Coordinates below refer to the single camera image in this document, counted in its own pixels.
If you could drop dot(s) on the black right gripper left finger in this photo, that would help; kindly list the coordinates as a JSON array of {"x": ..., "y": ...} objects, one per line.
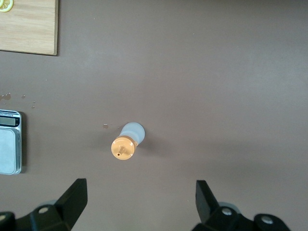
[{"x": 65, "y": 209}]

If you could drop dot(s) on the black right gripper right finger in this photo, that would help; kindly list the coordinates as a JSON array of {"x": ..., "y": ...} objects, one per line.
[{"x": 209, "y": 214}]

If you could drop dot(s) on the translucent sauce bottle orange cap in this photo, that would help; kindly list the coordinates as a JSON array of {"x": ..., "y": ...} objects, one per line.
[{"x": 123, "y": 146}]

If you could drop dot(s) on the silver digital kitchen scale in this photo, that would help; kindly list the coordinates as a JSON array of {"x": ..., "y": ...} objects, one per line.
[{"x": 9, "y": 149}]

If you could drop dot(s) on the tiny liquid drops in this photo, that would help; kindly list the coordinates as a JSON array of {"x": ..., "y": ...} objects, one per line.
[{"x": 105, "y": 125}]

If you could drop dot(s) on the small brown liquid spill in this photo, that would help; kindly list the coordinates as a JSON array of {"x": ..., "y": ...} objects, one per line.
[{"x": 6, "y": 96}]

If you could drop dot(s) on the brown table cover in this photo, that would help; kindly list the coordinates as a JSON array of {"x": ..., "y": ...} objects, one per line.
[{"x": 192, "y": 84}]

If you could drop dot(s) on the wooden cutting board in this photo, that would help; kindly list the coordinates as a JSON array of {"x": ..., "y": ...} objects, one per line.
[{"x": 29, "y": 29}]

